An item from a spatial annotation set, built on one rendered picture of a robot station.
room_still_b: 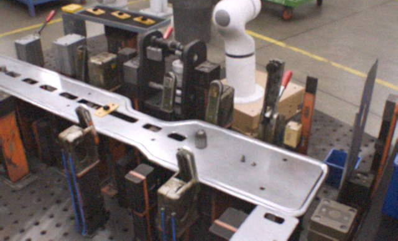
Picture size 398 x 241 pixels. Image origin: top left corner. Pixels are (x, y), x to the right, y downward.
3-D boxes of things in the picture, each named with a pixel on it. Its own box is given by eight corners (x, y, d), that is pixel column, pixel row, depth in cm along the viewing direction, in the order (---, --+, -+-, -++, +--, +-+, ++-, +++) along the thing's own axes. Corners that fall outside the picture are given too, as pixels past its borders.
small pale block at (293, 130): (272, 228, 129) (285, 127, 111) (277, 220, 132) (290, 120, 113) (282, 232, 128) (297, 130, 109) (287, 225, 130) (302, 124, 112)
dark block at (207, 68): (194, 178, 150) (194, 68, 129) (205, 168, 155) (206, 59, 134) (207, 183, 148) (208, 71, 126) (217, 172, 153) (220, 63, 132)
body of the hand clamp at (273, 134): (249, 212, 135) (257, 117, 118) (259, 200, 140) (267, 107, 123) (265, 219, 132) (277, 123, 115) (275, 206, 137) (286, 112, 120)
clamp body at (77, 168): (68, 229, 128) (46, 135, 111) (96, 206, 137) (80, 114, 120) (90, 242, 124) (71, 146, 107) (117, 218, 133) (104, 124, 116)
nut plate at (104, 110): (101, 117, 127) (101, 113, 127) (92, 113, 129) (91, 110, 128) (120, 105, 133) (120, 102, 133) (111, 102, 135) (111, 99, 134)
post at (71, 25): (74, 107, 193) (59, 12, 171) (86, 100, 198) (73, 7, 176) (86, 112, 189) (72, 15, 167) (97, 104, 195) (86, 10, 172)
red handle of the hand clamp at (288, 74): (259, 113, 116) (282, 67, 121) (261, 117, 118) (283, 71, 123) (273, 118, 114) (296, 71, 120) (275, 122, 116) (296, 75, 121)
